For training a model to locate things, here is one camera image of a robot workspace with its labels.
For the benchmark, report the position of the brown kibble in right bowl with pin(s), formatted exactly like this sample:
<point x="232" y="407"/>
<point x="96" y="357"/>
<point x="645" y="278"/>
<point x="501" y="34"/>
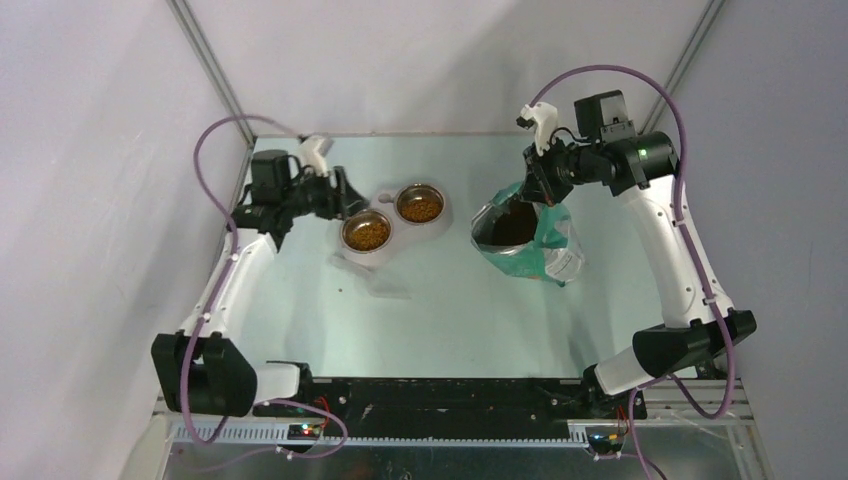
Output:
<point x="421" y="210"/>

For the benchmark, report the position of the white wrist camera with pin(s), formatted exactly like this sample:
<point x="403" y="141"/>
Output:
<point x="312" y="152"/>
<point x="543" y="119"/>

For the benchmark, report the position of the right steel bowl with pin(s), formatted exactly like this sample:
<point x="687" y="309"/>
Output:
<point x="415" y="191"/>

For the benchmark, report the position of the left steel bowl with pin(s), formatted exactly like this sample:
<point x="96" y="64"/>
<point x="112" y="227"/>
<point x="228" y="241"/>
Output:
<point x="365" y="216"/>

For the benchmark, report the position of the clear plastic scoop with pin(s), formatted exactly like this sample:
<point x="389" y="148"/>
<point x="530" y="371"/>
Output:
<point x="377" y="282"/>

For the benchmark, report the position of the right controller board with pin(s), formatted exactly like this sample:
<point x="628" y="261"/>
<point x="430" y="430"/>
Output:
<point x="605" y="446"/>

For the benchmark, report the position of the brown kibble in bowl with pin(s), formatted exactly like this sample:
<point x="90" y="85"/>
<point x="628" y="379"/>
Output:
<point x="421" y="210"/>
<point x="368" y="237"/>

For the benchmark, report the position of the aluminium frame rail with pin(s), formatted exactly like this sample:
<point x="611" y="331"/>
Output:
<point x="666" y="405"/>

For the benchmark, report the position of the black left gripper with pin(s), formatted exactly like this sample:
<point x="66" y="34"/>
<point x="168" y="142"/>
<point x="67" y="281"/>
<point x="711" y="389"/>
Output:
<point x="340" y="201"/>

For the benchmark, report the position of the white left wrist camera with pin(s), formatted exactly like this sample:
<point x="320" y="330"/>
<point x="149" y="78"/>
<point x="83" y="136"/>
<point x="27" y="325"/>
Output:
<point x="312" y="152"/>

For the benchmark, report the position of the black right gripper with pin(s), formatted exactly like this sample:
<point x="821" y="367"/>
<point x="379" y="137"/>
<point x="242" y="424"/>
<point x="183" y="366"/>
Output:
<point x="538" y="183"/>

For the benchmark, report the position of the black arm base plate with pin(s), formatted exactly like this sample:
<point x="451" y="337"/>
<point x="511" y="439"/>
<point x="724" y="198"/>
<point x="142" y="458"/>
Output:
<point x="509" y="409"/>

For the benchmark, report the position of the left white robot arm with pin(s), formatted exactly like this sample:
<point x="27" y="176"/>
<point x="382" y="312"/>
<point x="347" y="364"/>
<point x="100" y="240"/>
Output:
<point x="200" y="367"/>

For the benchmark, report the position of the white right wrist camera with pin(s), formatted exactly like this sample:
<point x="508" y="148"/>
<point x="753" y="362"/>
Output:
<point x="543" y="119"/>

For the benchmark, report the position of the left controller board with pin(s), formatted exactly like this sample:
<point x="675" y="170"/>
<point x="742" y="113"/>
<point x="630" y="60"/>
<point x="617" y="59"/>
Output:
<point x="304" y="432"/>

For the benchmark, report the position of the teal pet food bag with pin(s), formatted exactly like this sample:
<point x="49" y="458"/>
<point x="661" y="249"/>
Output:
<point x="554" y="255"/>

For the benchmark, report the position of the brown kibble inside bag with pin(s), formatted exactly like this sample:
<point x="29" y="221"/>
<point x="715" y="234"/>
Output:
<point x="514" y="224"/>

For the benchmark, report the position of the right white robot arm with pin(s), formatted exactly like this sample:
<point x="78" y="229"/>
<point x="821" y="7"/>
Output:
<point x="640" y="170"/>

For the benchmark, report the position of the brown kibble in left bowl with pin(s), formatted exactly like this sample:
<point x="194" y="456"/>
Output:
<point x="368" y="237"/>

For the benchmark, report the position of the steel bowl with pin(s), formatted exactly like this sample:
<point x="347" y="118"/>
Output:
<point x="415" y="191"/>
<point x="365" y="216"/>

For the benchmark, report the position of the controller board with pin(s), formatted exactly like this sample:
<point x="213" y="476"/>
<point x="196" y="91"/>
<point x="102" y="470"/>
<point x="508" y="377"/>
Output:
<point x="304" y="432"/>
<point x="605" y="446"/>

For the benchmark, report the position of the grey double bowl stand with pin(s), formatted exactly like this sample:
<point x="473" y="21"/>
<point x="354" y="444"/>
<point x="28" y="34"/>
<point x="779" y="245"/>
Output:
<point x="404" y="234"/>

